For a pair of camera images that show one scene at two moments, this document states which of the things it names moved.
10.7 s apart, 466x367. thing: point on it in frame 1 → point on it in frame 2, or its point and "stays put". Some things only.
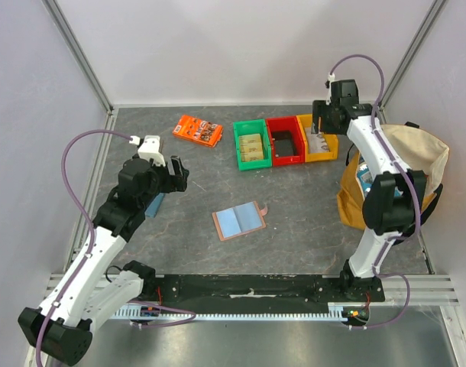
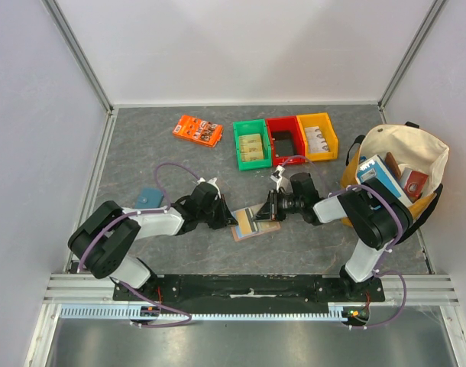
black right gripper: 321,117 → 273,205
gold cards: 250,147 stays put
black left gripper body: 160,183 → 209,215
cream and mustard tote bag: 417,149 stays put
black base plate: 257,291 stays put
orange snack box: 201,131 stays put
